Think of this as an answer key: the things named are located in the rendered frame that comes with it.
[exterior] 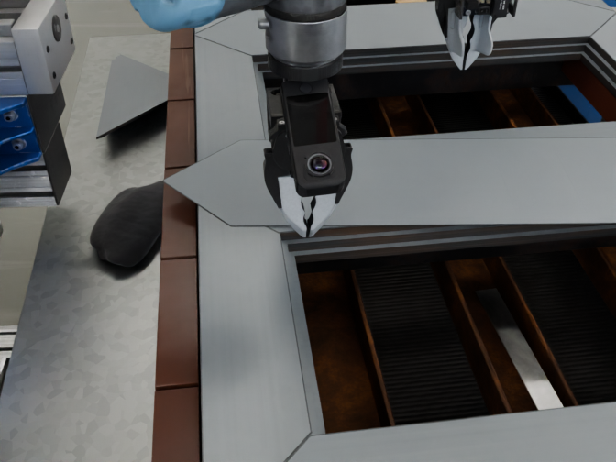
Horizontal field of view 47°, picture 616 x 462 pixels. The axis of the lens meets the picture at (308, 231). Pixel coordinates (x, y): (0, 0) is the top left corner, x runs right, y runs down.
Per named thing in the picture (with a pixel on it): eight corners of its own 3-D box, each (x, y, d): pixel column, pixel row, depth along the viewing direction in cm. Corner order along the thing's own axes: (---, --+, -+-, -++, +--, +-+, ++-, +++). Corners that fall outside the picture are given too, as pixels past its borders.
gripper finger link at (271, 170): (308, 197, 77) (308, 127, 71) (310, 207, 76) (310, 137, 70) (264, 201, 76) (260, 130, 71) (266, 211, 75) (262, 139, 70)
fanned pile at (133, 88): (176, 52, 153) (174, 35, 150) (173, 152, 123) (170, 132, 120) (117, 56, 152) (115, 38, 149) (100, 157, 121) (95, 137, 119)
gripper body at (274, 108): (334, 132, 79) (336, 27, 71) (347, 176, 72) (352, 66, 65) (265, 137, 78) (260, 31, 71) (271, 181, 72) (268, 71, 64)
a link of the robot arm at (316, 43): (354, 20, 62) (259, 26, 61) (352, 69, 65) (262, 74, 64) (340, -11, 68) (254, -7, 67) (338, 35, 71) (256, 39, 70)
